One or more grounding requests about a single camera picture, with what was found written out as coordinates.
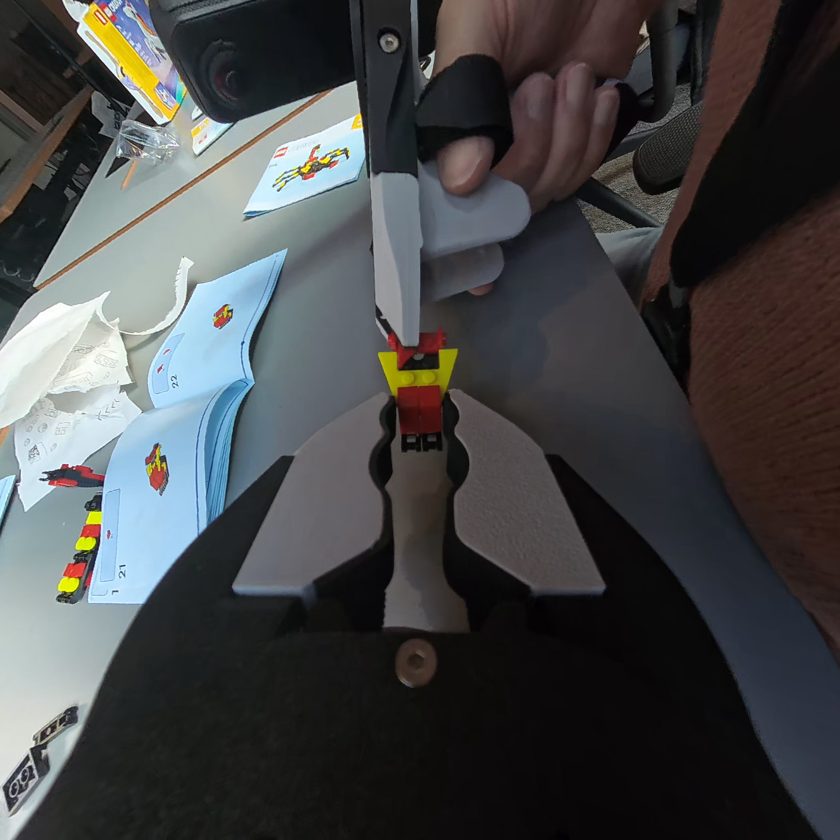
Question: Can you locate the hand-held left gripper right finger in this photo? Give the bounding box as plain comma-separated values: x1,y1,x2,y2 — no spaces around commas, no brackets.
445,387,606,598

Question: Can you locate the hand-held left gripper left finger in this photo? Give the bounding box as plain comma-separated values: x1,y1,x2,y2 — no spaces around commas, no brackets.
231,390,400,598

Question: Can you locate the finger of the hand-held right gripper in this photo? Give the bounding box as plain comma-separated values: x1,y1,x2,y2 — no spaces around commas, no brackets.
369,172,424,349

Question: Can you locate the red yellow toy brick assembly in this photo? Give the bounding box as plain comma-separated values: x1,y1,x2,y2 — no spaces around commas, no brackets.
377,330,460,455

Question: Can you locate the adjacent grey desk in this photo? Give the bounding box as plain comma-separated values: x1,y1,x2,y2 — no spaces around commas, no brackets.
33,39,358,290

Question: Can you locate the person's right hand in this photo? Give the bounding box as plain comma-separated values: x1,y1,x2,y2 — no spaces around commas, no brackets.
433,0,664,298

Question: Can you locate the white yellow leaflet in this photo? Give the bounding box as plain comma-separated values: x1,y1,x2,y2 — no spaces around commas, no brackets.
190,113,235,156

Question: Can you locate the closed blue instruction booklet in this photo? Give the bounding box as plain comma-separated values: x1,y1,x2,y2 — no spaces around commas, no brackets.
243,117,366,218

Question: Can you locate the yellow toy set box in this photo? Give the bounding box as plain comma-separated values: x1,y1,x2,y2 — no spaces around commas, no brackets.
77,0,189,126

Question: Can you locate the clear plastic bag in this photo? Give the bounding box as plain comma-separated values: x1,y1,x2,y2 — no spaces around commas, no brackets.
116,119,180,165

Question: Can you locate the open blue instruction booklet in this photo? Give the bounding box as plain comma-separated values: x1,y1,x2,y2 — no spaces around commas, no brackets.
88,248,290,605

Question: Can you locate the torn white paper strip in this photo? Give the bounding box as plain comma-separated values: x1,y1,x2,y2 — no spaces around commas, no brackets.
121,257,196,336

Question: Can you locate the person's leg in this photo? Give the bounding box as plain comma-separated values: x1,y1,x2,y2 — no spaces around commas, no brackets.
594,226,667,306

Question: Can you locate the long black red yellow assembly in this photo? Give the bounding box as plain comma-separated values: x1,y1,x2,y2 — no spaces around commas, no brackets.
55,492,106,605

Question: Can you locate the red black toy brick assembly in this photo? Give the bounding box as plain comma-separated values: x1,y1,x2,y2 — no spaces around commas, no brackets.
41,463,106,489

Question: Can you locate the torn printed paper bag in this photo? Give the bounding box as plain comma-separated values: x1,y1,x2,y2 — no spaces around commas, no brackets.
14,387,143,513

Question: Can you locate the person's torso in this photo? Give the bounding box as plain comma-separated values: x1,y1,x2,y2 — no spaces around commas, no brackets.
640,0,840,664

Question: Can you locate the black office chair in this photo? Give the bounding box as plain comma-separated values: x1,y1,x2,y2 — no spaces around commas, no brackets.
577,0,719,227

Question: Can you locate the crumpled white paper bag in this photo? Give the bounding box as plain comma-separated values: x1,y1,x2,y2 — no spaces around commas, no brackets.
0,292,126,431

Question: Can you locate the black toy plate brick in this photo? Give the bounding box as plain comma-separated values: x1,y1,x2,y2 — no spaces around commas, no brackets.
1,745,52,816
31,704,80,747

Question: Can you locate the black strap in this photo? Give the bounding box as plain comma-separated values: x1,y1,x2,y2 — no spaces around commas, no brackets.
669,0,840,290

